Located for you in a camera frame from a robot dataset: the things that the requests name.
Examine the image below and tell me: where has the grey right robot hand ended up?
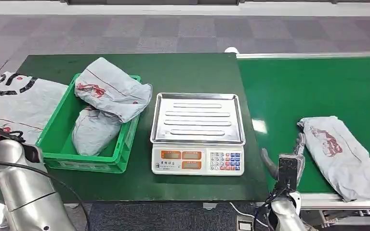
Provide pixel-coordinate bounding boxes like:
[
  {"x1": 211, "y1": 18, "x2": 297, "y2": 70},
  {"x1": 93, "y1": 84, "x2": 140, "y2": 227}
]
[{"x1": 261, "y1": 132, "x2": 306, "y2": 192}]

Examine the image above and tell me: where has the grey parcel bag red print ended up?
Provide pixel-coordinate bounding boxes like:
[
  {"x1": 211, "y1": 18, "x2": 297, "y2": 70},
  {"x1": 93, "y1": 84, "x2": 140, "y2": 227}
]
[
  {"x1": 71, "y1": 106, "x2": 123, "y2": 157},
  {"x1": 297, "y1": 116, "x2": 370, "y2": 203},
  {"x1": 74, "y1": 57, "x2": 153, "y2": 124}
]

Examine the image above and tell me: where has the floor socket box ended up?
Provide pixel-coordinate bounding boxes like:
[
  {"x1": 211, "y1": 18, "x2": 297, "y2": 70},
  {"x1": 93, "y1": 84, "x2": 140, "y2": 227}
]
[{"x1": 236, "y1": 215, "x2": 254, "y2": 231}]

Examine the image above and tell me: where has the green conveyor belt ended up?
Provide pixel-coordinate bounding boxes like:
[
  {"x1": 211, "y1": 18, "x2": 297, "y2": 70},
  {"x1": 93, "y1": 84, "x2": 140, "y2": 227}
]
[{"x1": 237, "y1": 56, "x2": 370, "y2": 194}]

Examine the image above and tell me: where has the steel scale tray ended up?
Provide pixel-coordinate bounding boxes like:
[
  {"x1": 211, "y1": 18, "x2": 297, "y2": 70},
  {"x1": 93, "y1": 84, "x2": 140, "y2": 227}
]
[{"x1": 150, "y1": 92, "x2": 246, "y2": 146}]

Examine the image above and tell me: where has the white electronic scale body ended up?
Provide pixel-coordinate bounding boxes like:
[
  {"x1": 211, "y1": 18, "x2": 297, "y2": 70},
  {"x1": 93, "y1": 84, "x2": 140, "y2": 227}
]
[{"x1": 151, "y1": 142, "x2": 245, "y2": 177}]

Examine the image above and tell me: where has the dark floor mat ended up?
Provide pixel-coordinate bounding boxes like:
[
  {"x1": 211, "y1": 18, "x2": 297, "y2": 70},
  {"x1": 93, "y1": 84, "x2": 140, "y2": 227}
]
[{"x1": 87, "y1": 202, "x2": 270, "y2": 231}]

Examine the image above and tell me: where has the green plastic crate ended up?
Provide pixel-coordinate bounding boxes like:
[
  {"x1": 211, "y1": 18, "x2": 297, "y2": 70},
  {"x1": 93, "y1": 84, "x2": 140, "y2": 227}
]
[{"x1": 35, "y1": 73, "x2": 142, "y2": 174}]

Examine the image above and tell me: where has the grey parcel bag black print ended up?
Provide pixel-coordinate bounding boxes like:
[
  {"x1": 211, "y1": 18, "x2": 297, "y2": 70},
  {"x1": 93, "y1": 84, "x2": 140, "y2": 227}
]
[{"x1": 0, "y1": 71, "x2": 69, "y2": 146}]

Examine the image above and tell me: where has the white conveyor frame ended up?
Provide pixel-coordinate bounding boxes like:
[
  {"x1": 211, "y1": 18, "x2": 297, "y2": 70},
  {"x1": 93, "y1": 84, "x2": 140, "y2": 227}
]
[{"x1": 236, "y1": 51, "x2": 370, "y2": 229}]

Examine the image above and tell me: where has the white cable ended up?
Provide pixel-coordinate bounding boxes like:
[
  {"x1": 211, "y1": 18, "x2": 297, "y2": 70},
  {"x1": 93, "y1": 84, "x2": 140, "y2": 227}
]
[{"x1": 229, "y1": 202, "x2": 270, "y2": 228}]

